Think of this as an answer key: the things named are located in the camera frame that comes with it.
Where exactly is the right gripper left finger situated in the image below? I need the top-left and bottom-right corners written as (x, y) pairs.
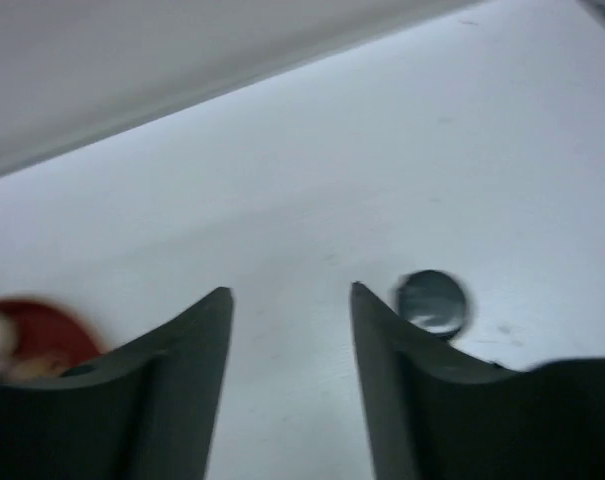
top-left (0, 287), bottom-right (234, 479)

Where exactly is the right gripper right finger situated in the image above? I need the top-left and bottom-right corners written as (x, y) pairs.
top-left (350, 282), bottom-right (605, 479)

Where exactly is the black cap spice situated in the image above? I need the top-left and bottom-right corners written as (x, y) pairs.
top-left (394, 269), bottom-right (473, 342)

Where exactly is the red round tray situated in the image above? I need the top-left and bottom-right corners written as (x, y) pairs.
top-left (0, 298), bottom-right (105, 383)

